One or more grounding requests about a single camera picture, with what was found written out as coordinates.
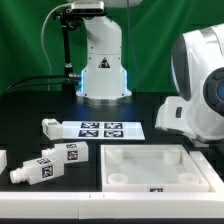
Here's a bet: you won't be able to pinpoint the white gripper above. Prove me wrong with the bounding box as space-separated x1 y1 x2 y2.
155 96 200 140

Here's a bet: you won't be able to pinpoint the white square table top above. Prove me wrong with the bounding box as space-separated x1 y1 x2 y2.
101 145 210 193

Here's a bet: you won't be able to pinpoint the white tag sheet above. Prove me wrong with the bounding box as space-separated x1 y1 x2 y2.
62 121 145 140

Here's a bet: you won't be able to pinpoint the white U-shaped fence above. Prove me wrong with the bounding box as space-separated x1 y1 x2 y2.
0 151 224 219

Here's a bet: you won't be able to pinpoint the black cables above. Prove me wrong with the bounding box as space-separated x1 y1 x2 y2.
2 74 82 96

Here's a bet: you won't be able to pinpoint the silver camera on stand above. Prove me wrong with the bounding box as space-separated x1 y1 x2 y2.
71 0 106 16

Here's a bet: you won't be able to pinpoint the black camera stand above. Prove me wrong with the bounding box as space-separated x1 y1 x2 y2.
52 7 82 93

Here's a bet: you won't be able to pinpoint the grey cable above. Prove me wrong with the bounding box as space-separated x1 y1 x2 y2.
40 3 72 92

